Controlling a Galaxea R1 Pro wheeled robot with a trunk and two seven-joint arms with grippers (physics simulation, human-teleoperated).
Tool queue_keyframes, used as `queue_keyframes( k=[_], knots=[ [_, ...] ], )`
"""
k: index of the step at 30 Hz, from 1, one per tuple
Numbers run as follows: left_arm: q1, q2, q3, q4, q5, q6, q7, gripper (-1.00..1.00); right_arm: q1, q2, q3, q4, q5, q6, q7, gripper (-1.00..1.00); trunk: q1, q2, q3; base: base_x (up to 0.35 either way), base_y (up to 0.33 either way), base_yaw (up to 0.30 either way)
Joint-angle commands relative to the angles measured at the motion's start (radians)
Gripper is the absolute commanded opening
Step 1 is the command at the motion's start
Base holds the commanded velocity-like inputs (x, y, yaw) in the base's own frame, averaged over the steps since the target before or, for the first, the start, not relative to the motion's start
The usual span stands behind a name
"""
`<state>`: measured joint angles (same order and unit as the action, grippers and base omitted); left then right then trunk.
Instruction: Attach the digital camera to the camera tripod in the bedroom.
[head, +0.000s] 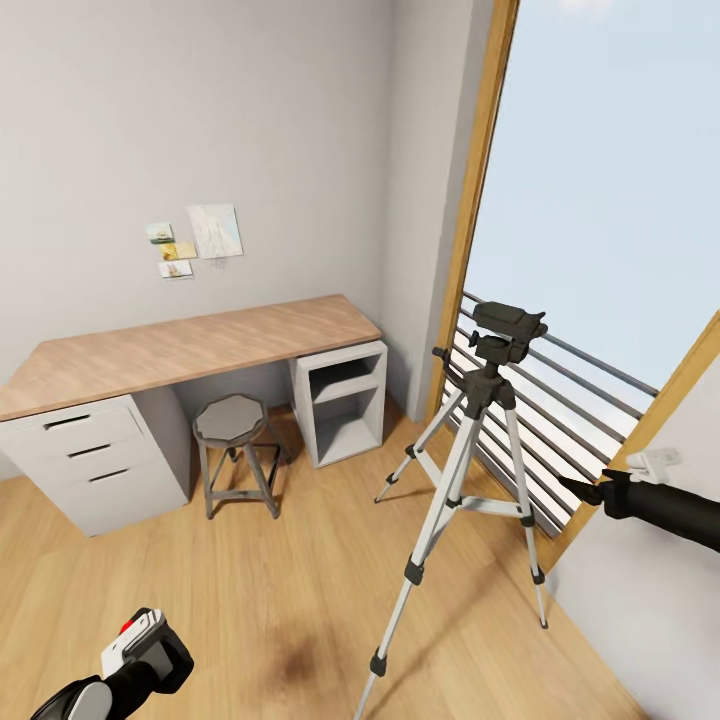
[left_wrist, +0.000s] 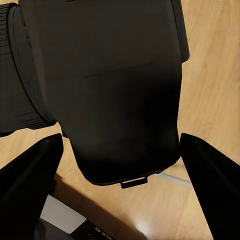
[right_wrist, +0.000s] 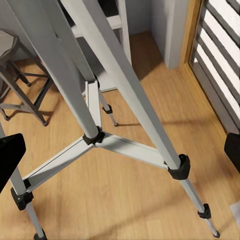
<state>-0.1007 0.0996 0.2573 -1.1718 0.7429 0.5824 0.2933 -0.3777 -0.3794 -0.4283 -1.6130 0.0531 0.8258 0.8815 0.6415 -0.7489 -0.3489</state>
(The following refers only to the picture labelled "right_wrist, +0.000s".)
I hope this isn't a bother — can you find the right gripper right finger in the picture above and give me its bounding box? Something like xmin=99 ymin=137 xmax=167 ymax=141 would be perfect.
xmin=224 ymin=133 xmax=240 ymax=173

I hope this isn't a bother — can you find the camera tripod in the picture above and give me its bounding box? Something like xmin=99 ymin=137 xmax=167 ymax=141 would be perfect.
xmin=0 ymin=0 xmax=220 ymax=240

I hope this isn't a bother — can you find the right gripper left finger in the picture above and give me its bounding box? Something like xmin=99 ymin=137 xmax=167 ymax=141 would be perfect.
xmin=0 ymin=133 xmax=26 ymax=193

